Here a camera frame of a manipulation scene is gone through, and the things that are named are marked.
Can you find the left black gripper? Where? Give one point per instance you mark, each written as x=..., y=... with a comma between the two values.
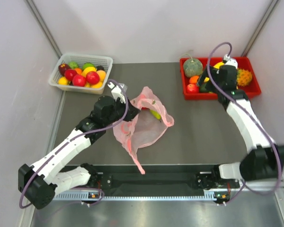
x=134, y=111

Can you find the green apple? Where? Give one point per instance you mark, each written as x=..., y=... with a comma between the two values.
x=87, y=65

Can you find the dark red fruit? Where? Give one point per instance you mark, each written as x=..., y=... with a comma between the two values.
x=62, y=68

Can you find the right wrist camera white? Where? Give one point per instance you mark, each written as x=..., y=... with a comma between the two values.
x=228, y=60

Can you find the white perforated plastic basket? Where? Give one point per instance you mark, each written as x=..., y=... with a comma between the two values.
x=81, y=59

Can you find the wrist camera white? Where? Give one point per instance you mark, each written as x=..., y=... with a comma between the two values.
x=116, y=92
x=228, y=60

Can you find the grey slotted cable duct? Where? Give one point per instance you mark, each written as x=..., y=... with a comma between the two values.
x=92, y=195

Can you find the green lime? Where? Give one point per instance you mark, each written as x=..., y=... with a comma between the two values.
x=73, y=64

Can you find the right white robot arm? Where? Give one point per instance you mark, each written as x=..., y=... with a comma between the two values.
x=264, y=159

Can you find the orange fruit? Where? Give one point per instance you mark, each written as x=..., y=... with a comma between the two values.
x=193, y=79

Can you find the red apple right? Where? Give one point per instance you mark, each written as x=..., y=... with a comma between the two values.
x=92, y=77

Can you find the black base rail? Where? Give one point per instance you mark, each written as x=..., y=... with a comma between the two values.
x=158, y=180

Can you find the orange peach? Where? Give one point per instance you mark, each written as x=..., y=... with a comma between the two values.
x=102, y=75

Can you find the green melon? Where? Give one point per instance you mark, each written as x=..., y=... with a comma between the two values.
x=192, y=66

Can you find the yellow lemon in basket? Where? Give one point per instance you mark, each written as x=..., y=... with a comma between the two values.
x=63, y=81

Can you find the red apple in tray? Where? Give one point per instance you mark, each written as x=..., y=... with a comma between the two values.
x=192, y=89

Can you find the orange pineapple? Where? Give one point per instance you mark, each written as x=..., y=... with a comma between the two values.
x=244, y=77

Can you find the yellow fruit in basket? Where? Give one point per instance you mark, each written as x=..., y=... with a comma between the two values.
x=87, y=70

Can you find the pink printed plastic bag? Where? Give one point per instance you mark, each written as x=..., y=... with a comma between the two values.
x=144, y=130

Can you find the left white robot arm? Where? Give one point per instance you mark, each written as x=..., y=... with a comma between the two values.
x=42, y=180

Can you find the red apple middle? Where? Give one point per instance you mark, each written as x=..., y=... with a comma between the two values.
x=79, y=80

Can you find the dark mangosteen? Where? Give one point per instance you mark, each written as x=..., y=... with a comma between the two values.
x=100, y=68

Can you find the small orange tangerine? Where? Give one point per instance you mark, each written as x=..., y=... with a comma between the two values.
x=78, y=70

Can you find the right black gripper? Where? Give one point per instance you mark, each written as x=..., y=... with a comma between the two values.
x=205, y=74

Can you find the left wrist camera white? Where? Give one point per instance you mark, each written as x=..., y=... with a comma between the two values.
x=116, y=92

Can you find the green yellow fruit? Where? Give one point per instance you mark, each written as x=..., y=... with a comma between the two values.
x=156, y=114

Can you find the dark green avocado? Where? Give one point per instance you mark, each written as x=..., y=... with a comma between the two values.
x=205, y=88

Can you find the yellow banana bunch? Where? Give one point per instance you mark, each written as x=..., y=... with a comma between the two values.
x=218, y=65

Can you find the red apple left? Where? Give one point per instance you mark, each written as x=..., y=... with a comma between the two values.
x=69, y=74

